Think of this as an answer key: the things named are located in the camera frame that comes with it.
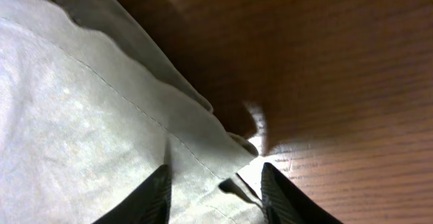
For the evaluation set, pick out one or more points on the light khaki shorts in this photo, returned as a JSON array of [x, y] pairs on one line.
[[91, 107]]

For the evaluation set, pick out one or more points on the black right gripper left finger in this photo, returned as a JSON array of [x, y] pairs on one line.
[[149, 203]]

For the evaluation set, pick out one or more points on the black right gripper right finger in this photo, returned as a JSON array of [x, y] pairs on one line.
[[284, 203]]

